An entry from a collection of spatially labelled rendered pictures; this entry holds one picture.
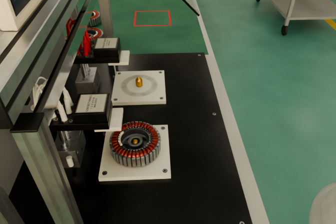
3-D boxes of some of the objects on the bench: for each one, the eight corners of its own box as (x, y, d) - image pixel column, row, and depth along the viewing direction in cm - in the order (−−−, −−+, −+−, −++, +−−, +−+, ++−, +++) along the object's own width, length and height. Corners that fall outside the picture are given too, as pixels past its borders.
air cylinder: (100, 82, 88) (97, 66, 84) (96, 97, 82) (93, 81, 79) (83, 82, 88) (79, 67, 84) (78, 98, 82) (74, 82, 78)
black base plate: (203, 57, 103) (204, 52, 102) (253, 239, 53) (255, 233, 52) (69, 60, 101) (68, 55, 100) (-9, 252, 52) (-14, 246, 50)
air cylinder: (86, 141, 69) (82, 125, 66) (80, 167, 63) (75, 150, 60) (65, 142, 69) (59, 126, 65) (57, 168, 63) (50, 151, 60)
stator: (77, 30, 119) (76, 21, 117) (72, 19, 127) (70, 11, 125) (104, 24, 123) (103, 16, 121) (97, 15, 131) (96, 7, 129)
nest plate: (164, 73, 91) (164, 70, 91) (166, 104, 80) (166, 100, 79) (116, 74, 91) (115, 71, 90) (111, 105, 79) (110, 102, 79)
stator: (160, 130, 70) (160, 119, 68) (161, 168, 62) (160, 157, 59) (114, 131, 70) (112, 120, 68) (107, 169, 61) (105, 158, 59)
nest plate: (167, 128, 73) (167, 124, 72) (170, 178, 61) (171, 175, 60) (107, 130, 72) (106, 126, 71) (98, 181, 61) (98, 177, 60)
